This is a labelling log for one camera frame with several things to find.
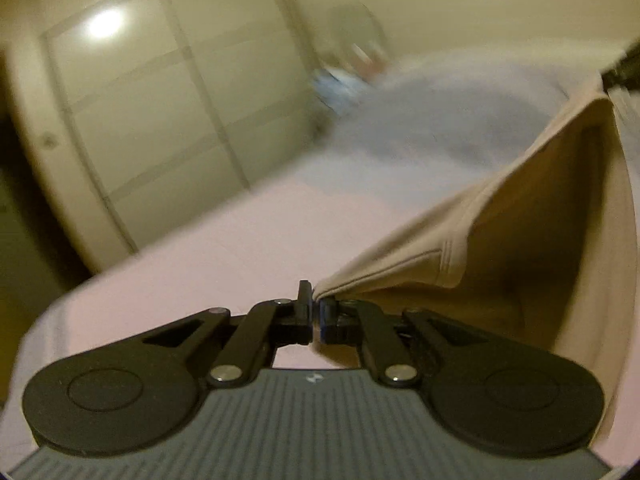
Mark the pink bed sheet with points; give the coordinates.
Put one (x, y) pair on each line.
(225, 240)

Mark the light blue cloth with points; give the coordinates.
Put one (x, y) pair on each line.
(337, 87)

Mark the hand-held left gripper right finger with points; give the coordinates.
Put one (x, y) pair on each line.
(327, 317)

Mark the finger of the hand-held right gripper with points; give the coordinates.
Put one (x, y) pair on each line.
(622, 72)

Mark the grey printed blanket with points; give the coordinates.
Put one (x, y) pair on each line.
(425, 125)

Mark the beige shirt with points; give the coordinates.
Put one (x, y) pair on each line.
(525, 235)

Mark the cream sliding door wardrobe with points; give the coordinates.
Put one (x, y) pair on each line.
(150, 125)

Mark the round mirror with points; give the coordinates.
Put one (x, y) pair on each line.
(357, 30)

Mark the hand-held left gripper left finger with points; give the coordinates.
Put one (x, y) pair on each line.
(305, 310)

